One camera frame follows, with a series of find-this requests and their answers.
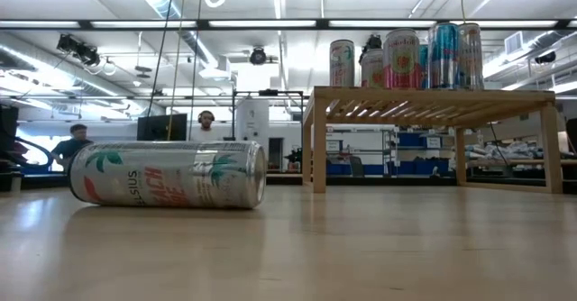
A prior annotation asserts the red white Spindrift can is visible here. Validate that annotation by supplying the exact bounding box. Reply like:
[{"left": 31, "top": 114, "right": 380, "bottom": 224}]
[
  {"left": 382, "top": 28, "right": 423, "bottom": 90},
  {"left": 360, "top": 48, "right": 386, "bottom": 89}
]

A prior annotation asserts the blue silver Red Bull can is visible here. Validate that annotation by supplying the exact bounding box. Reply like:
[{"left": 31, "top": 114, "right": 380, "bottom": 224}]
[{"left": 418, "top": 43, "right": 431, "bottom": 90}]

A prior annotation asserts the white floral can black top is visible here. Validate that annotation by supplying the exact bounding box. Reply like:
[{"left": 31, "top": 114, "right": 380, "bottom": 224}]
[{"left": 329, "top": 39, "right": 356, "bottom": 88}]

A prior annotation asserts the silver slim can blue tab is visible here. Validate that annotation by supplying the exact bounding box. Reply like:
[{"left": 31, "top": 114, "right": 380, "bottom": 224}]
[{"left": 426, "top": 23, "right": 461, "bottom": 90}]

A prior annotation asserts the grey can black top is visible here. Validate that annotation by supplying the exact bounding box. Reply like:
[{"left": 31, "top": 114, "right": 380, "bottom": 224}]
[{"left": 457, "top": 23, "right": 485, "bottom": 90}]

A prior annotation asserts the silver can black top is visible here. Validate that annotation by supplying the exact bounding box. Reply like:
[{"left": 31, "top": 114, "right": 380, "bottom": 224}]
[{"left": 68, "top": 140, "right": 268, "bottom": 210}]

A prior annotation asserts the wooden slatted shelf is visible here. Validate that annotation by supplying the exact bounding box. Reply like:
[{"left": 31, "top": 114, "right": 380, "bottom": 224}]
[{"left": 301, "top": 86, "right": 563, "bottom": 195}]

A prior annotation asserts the white air vent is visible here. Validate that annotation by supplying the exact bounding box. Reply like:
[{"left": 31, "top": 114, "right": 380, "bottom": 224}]
[{"left": 503, "top": 31, "right": 525, "bottom": 55}]

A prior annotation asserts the blue storage bin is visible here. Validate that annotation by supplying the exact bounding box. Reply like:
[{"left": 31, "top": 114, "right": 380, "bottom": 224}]
[
  {"left": 362, "top": 163, "right": 387, "bottom": 177},
  {"left": 325, "top": 163, "right": 353, "bottom": 177},
  {"left": 422, "top": 159, "right": 452, "bottom": 177},
  {"left": 387, "top": 160, "right": 423, "bottom": 177},
  {"left": 397, "top": 132, "right": 423, "bottom": 148}
]

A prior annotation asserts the white plastic pile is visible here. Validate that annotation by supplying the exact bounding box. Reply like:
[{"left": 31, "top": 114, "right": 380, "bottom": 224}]
[{"left": 468, "top": 141, "right": 542, "bottom": 160}]

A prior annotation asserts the white cylindrical tank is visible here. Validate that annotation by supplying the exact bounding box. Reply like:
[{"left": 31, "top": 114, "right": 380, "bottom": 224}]
[{"left": 234, "top": 96, "right": 271, "bottom": 174}]

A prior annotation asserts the person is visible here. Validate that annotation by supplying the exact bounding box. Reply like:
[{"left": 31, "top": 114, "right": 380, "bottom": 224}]
[
  {"left": 188, "top": 110, "right": 223, "bottom": 142},
  {"left": 50, "top": 123, "right": 95, "bottom": 170}
]

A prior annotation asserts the black monitor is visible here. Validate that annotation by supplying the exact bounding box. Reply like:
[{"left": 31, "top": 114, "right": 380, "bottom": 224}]
[{"left": 135, "top": 113, "right": 188, "bottom": 142}]

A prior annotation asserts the black curved bar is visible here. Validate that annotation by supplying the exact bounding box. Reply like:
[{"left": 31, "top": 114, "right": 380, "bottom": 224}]
[{"left": 0, "top": 133, "right": 54, "bottom": 172}]

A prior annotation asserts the black block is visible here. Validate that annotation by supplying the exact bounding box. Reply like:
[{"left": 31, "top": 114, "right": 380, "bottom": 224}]
[{"left": 0, "top": 105, "right": 20, "bottom": 153}]

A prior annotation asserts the black station frame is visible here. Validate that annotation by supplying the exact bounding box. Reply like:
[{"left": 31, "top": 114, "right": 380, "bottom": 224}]
[{"left": 231, "top": 88, "right": 307, "bottom": 176}]

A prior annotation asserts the black hanging cable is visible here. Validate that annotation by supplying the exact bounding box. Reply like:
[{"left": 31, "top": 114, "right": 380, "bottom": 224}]
[
  {"left": 146, "top": 0, "right": 177, "bottom": 108},
  {"left": 188, "top": 0, "right": 205, "bottom": 142}
]

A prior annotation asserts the silver ventilation duct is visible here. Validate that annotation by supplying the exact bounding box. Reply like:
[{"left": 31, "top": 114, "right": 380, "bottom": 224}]
[{"left": 0, "top": 30, "right": 168, "bottom": 117}]

